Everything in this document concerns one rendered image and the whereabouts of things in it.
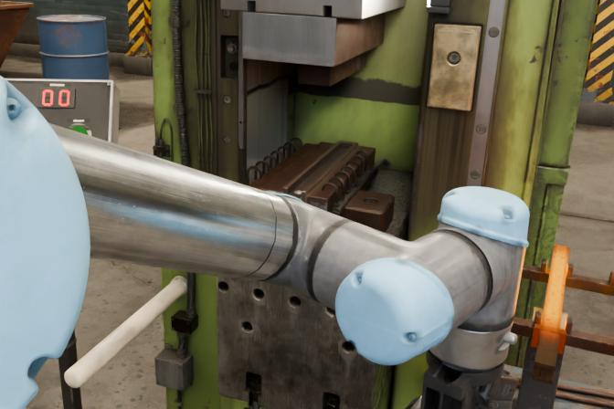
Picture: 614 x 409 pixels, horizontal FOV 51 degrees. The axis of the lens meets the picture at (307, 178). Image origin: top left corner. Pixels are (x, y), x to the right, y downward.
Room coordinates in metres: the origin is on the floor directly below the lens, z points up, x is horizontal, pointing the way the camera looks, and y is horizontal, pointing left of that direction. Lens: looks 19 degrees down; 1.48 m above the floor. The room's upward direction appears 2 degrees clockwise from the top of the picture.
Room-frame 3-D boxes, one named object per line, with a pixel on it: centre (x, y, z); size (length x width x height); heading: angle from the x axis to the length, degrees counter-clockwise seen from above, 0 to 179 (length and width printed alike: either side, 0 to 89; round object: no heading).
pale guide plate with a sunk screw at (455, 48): (1.32, -0.29, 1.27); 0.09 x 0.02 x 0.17; 71
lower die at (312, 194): (1.50, -0.02, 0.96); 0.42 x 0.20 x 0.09; 161
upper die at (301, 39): (1.50, -0.02, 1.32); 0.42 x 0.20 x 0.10; 161
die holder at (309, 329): (1.49, -0.07, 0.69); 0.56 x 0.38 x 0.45; 161
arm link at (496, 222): (0.51, -0.15, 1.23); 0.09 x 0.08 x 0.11; 138
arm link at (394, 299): (0.45, -0.07, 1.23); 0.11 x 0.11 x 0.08; 48
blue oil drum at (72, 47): (5.74, 2.10, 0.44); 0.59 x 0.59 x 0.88
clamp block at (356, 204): (1.30, -0.14, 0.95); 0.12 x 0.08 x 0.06; 161
